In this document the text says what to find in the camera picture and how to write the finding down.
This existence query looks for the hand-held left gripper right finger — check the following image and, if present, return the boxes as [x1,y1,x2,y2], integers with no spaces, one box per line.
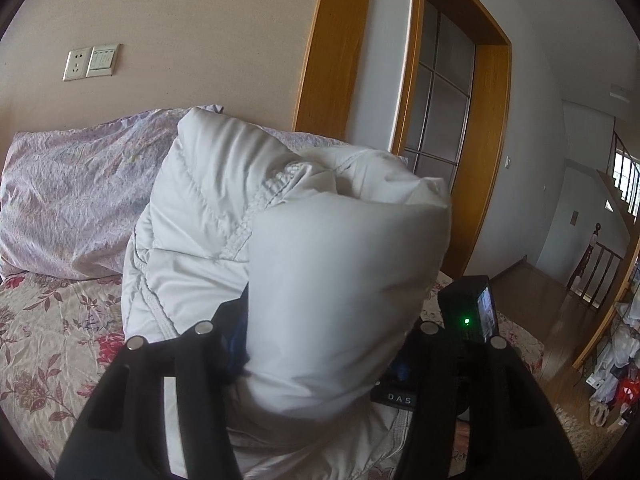
[395,320,583,480]

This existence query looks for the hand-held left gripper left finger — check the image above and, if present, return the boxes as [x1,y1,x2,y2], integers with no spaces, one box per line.
[54,282,251,480]

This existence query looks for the white puffer jacket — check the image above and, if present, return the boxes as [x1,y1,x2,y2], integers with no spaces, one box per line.
[121,107,453,480]

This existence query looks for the wooden stair railing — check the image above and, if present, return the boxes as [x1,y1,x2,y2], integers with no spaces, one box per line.
[565,220,627,308]

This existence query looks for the beige floor rug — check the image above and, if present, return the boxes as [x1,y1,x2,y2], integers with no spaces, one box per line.
[547,404,623,480]

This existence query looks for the pile of household clutter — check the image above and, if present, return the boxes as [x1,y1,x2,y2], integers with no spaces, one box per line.
[586,295,640,428]

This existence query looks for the floral bed sheet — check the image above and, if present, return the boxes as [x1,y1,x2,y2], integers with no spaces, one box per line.
[0,269,547,480]

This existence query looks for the frosted glass door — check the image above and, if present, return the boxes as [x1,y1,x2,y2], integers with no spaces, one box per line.
[400,0,476,196]

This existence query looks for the stairwell window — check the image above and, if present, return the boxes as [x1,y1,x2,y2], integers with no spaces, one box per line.
[611,135,640,208]

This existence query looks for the wooden door frame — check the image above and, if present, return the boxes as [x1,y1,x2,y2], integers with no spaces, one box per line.
[291,0,513,281]

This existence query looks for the white light switch panel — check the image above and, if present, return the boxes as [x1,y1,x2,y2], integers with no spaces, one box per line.
[86,42,122,78]

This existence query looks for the white wall socket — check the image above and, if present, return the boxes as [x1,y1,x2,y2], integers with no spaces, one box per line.
[62,47,93,82]

